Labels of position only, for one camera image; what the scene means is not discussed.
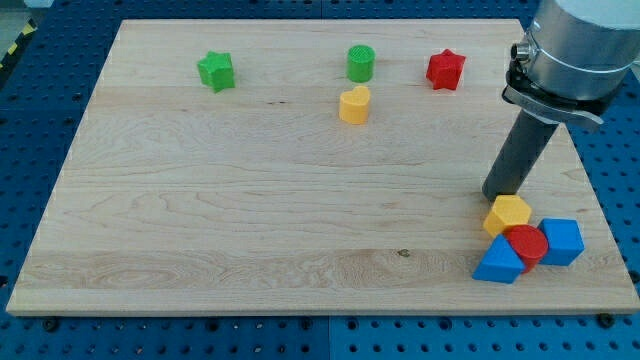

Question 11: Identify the yellow heart block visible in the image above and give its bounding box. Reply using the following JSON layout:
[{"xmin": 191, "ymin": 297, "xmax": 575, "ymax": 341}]
[{"xmin": 338, "ymin": 86, "xmax": 371, "ymax": 125}]

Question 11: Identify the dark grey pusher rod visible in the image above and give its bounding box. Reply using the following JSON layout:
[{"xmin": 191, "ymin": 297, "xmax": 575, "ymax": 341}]
[{"xmin": 482, "ymin": 110, "xmax": 558, "ymax": 202}]

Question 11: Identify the wooden board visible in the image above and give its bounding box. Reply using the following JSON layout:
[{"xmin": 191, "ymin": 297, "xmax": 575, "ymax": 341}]
[{"xmin": 7, "ymin": 19, "xmax": 639, "ymax": 317}]

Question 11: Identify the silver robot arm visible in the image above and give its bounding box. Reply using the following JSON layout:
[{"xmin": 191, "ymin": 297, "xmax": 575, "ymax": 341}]
[{"xmin": 503, "ymin": 0, "xmax": 639, "ymax": 131}]

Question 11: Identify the red cylinder block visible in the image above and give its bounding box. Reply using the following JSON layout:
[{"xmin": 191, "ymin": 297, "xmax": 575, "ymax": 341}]
[{"xmin": 504, "ymin": 224, "xmax": 549, "ymax": 274}]

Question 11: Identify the green cylinder block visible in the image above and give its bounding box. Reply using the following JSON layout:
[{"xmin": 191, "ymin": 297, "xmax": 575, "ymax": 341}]
[{"xmin": 346, "ymin": 44, "xmax": 376, "ymax": 83}]

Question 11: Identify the blue triangle block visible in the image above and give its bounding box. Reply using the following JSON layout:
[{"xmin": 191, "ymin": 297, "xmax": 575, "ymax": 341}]
[{"xmin": 472, "ymin": 234, "xmax": 525, "ymax": 284}]

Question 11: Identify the green star block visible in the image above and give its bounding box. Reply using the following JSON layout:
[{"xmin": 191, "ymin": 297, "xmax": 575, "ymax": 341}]
[{"xmin": 197, "ymin": 51, "xmax": 235, "ymax": 93}]

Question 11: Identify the yellow hexagon block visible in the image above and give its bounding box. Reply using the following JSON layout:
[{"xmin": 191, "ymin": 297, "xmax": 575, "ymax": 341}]
[{"xmin": 483, "ymin": 195, "xmax": 532, "ymax": 238}]

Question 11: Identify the blue cube block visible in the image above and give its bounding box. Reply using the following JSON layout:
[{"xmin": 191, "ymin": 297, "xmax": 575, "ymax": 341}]
[{"xmin": 538, "ymin": 218, "xmax": 585, "ymax": 266}]

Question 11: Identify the red star block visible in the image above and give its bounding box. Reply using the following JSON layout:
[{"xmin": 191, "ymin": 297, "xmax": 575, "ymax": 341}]
[{"xmin": 425, "ymin": 49, "xmax": 466, "ymax": 90}]

